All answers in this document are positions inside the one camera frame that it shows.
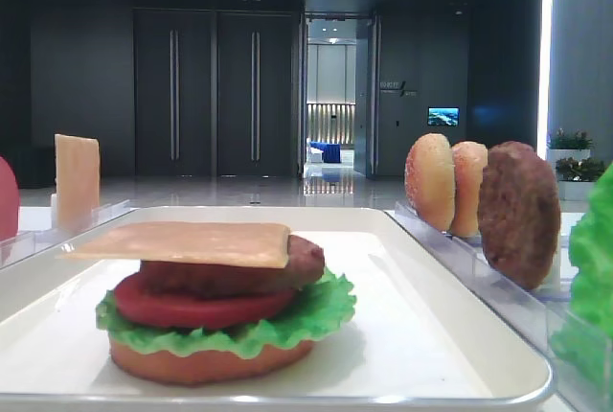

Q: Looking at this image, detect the lettuce leaf on tray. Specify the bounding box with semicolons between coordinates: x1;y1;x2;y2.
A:
95;269;356;359

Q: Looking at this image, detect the blue sofa in hallway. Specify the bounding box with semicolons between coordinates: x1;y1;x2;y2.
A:
309;141;341;164

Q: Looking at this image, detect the clear patty holder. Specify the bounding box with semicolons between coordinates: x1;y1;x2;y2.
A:
533;256;578;302

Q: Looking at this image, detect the sesame bun inner half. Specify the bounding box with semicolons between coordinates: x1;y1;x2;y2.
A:
450;141;488;238

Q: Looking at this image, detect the upright cheese slice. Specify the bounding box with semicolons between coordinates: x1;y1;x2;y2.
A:
55;134;101;229

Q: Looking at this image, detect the left dark door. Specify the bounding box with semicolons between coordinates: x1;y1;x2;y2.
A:
135;11;211;176

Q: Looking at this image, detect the clear long rail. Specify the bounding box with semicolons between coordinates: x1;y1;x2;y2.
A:
1;200;131;268
394;201;560;352

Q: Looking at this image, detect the potted plant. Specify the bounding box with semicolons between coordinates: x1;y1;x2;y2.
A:
547;128;593;166
556;157;605;201

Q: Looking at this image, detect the lower potted plant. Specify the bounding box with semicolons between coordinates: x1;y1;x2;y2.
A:
556;157;605;201

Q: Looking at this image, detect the wall display screen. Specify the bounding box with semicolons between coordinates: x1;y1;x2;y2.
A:
427;107;459;126

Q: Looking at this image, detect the upright tomato slice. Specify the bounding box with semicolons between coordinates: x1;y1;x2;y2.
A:
0;157;20;241

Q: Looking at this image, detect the upright meat patty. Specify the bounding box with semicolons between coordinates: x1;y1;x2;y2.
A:
478;141;561;290

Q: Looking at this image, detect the sesame bun outer half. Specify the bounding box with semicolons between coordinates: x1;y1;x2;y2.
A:
404;133;455;231

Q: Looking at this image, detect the cheese slice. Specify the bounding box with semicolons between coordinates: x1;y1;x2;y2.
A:
55;134;101;229
61;221;290;269

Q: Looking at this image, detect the tomato slice on tray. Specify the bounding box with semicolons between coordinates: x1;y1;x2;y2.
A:
112;273;296;330

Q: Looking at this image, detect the right dark door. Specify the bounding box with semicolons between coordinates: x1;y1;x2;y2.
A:
217;13;293;176

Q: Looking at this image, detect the clear right long rail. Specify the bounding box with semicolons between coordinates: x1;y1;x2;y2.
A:
394;201;560;352

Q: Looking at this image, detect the sesame bun half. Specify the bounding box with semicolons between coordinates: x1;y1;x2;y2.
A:
450;141;488;238
404;133;455;231

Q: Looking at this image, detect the bottom bun on tray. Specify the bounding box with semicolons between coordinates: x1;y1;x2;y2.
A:
109;338;315;386

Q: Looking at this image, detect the clear lettuce holder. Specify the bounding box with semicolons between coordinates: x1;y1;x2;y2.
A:
546;308;612;411

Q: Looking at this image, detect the upright lettuce leaf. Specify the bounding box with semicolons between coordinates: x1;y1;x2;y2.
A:
550;172;613;384

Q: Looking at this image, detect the dark door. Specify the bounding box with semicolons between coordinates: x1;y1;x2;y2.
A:
217;13;293;176
135;11;211;176

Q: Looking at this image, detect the upper potted plant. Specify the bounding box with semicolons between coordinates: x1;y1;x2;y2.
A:
547;128;593;166

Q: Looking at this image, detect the meat patty on tray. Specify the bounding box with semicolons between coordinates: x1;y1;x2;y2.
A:
138;235;325;299

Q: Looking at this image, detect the clear left long rail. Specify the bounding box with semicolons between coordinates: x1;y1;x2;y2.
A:
1;200;131;268

